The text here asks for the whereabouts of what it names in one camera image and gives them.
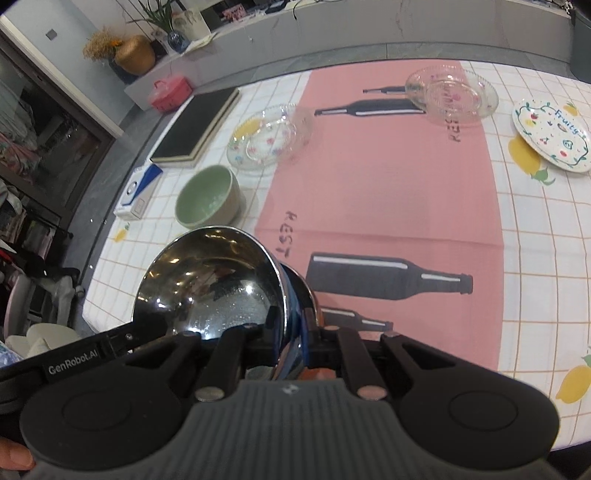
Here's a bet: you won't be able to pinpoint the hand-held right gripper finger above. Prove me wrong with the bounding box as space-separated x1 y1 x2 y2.
124 322 279 401

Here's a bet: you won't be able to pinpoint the clear glass flower plate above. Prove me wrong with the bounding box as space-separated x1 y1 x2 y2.
226 103 314 172
405 65 500 125

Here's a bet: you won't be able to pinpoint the person's left hand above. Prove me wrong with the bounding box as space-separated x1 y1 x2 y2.
0 438 36 472

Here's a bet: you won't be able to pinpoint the white checked lemon tablecloth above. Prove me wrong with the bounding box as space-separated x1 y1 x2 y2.
82 60 591 455

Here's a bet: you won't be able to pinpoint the blue bowl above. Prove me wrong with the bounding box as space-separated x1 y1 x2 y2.
276 262 320 374

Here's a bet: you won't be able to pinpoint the white fruit print plate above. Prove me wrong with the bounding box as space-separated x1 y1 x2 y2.
512 97 591 174

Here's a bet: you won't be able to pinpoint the green ceramic bowl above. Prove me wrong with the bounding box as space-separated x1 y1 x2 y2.
175 165 246 230

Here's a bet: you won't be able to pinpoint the white chair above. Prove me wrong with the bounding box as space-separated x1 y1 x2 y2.
0 270 80 357

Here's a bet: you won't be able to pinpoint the stainless steel bowl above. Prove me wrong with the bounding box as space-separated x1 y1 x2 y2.
131 225 291 372

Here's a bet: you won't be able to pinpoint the dark display cabinet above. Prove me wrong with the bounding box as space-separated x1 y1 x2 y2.
0 34 117 222

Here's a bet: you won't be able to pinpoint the blue and white box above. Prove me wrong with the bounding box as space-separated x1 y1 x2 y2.
113 165 164 222

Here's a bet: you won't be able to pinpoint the gold round vase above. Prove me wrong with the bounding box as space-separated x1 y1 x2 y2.
114 35 157 76

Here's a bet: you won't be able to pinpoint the pink bottle print placemat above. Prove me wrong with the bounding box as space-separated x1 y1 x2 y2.
253 60 505 371

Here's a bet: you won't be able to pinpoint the dried yellow flowers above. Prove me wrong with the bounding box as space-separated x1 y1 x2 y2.
82 27 124 62

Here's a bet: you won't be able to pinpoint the red plastic basket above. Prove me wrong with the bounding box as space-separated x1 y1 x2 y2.
147 78 193 113

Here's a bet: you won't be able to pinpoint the black hardcover book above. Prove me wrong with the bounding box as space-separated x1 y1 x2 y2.
150 87 242 167

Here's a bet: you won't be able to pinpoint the grey stone counter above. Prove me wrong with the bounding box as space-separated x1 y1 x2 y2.
124 0 574 112

